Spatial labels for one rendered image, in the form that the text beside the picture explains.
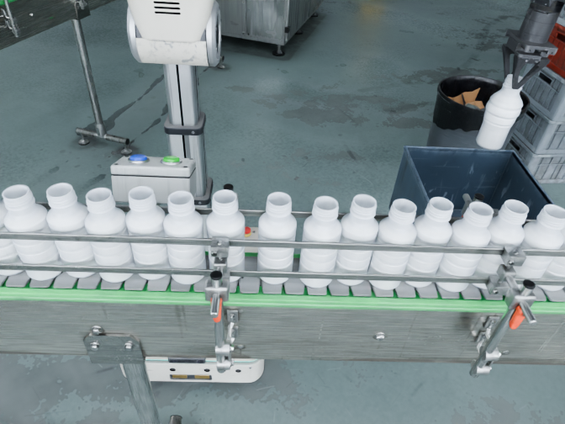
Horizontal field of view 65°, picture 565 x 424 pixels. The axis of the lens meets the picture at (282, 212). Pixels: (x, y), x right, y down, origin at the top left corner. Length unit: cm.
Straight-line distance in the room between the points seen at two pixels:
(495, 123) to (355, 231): 52
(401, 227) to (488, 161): 73
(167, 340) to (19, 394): 117
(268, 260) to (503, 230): 37
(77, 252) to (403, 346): 59
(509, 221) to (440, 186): 65
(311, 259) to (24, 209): 43
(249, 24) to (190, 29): 329
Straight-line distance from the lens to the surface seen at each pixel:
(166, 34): 118
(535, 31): 106
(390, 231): 71
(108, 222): 72
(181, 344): 87
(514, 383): 208
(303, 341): 85
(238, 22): 448
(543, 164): 317
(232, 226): 69
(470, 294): 85
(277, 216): 67
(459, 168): 138
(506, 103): 110
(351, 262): 74
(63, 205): 73
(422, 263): 77
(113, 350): 91
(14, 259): 85
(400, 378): 191
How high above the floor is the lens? 158
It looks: 40 degrees down
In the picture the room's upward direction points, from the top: 4 degrees clockwise
